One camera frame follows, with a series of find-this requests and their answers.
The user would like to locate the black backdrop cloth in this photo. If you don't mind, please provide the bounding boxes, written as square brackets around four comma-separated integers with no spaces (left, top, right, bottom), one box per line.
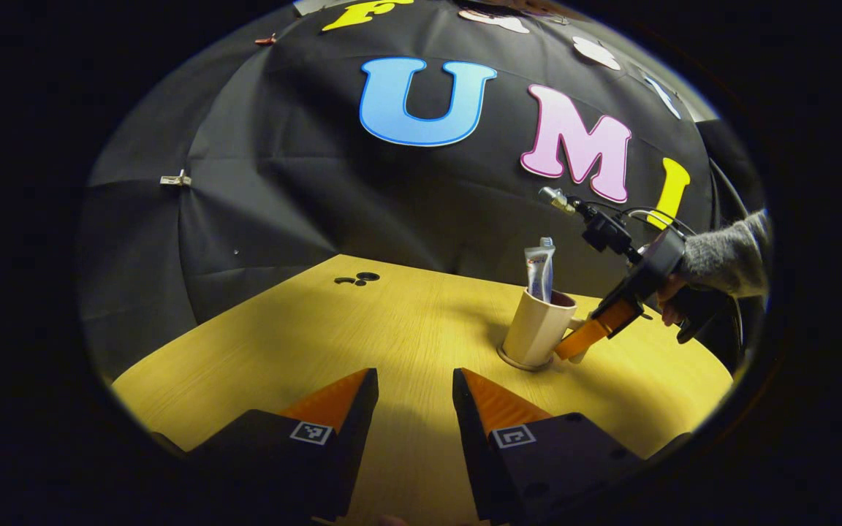
[77,0,769,381]

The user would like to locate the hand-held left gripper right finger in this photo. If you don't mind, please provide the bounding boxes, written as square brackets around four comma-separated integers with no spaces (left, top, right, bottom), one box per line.
[452,367,645,526]

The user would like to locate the round cork coaster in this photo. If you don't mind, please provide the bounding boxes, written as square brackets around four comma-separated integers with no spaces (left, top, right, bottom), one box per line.
[496,345,559,373]

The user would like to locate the wooden desktop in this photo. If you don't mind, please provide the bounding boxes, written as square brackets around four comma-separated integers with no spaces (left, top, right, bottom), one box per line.
[110,254,735,526]

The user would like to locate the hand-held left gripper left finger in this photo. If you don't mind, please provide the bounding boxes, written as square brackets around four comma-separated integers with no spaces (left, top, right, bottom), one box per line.
[183,367,379,523]

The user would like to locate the beige cup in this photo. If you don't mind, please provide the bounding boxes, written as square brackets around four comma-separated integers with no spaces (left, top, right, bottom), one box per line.
[501,287,588,369]

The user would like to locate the white toothpaste tube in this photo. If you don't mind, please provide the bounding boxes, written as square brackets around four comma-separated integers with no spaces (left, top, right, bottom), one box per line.
[524,237,557,304]

